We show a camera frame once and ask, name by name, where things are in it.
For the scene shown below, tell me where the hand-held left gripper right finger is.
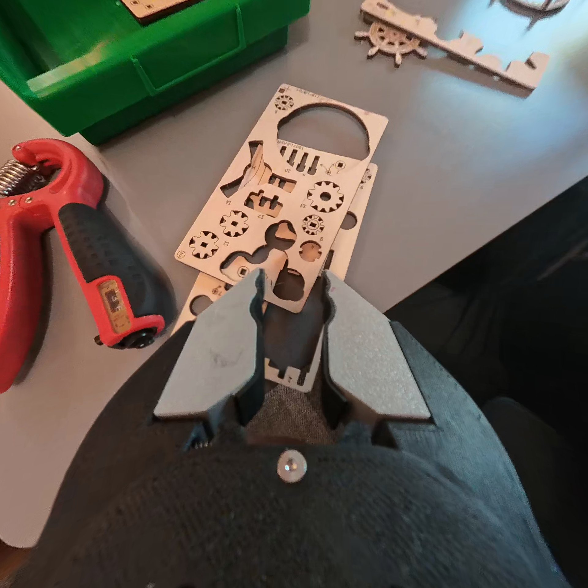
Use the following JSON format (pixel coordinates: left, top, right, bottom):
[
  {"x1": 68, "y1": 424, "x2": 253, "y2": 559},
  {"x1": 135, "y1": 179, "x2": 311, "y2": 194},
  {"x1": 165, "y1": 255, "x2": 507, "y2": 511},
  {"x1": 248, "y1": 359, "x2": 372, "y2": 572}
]
[{"x1": 320, "y1": 270, "x2": 432, "y2": 429}]

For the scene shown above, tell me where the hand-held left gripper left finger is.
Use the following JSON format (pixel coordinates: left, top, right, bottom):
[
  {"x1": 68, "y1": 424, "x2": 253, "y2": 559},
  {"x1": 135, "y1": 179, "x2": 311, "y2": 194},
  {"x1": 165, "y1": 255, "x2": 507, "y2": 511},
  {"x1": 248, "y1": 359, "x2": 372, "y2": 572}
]
[{"x1": 153, "y1": 269, "x2": 267, "y2": 427}]

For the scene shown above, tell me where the wooden sheet with square cutouts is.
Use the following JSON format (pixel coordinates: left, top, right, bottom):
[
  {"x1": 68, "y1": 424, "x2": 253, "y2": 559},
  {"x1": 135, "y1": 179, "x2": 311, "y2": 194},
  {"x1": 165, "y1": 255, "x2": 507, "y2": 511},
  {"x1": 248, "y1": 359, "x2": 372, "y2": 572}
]
[{"x1": 171, "y1": 162, "x2": 379, "y2": 394}]

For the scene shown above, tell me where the wooden sheet with gear cutouts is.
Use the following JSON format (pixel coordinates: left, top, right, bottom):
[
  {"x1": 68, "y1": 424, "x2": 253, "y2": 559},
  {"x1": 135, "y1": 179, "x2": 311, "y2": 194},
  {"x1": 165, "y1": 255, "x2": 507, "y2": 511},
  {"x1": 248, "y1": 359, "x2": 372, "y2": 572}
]
[{"x1": 175, "y1": 84, "x2": 389, "y2": 314}]

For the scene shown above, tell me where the person's dark clothing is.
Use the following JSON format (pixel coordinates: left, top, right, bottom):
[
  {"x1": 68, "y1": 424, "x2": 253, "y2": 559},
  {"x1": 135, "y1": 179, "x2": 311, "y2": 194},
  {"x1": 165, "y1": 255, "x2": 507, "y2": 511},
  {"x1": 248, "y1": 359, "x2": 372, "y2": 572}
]
[{"x1": 383, "y1": 177, "x2": 588, "y2": 588}]

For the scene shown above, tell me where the red hand grip strengthener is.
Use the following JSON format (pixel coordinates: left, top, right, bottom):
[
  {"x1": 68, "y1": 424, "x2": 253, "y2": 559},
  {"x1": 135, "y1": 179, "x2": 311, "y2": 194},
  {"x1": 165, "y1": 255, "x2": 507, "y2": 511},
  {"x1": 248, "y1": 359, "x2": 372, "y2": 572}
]
[{"x1": 0, "y1": 139, "x2": 177, "y2": 395}]

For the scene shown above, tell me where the green plastic storage bin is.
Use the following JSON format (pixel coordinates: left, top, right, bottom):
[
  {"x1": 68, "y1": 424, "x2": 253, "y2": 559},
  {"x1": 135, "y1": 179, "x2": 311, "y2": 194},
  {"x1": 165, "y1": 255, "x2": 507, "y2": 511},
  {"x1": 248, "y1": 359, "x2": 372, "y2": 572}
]
[{"x1": 0, "y1": 0, "x2": 311, "y2": 147}]

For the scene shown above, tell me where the wooden ship wheel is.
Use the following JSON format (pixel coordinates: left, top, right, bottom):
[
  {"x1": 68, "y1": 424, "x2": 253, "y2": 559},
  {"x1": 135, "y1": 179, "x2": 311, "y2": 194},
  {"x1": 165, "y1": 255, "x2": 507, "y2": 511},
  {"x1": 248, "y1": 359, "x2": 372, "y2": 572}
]
[{"x1": 355, "y1": 21, "x2": 428, "y2": 67}]

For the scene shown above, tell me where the jagged wooden sheet strip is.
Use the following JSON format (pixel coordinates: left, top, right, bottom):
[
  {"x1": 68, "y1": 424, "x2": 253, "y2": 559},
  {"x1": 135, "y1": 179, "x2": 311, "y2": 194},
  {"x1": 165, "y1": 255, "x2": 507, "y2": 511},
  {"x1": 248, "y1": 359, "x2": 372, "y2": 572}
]
[{"x1": 360, "y1": 0, "x2": 550, "y2": 98}]

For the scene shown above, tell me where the wooden sheet piece with holes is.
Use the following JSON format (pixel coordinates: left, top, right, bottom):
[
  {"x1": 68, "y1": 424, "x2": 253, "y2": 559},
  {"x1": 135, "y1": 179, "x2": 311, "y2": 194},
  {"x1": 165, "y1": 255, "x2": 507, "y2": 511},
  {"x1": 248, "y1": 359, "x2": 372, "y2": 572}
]
[{"x1": 117, "y1": 0, "x2": 196, "y2": 26}]

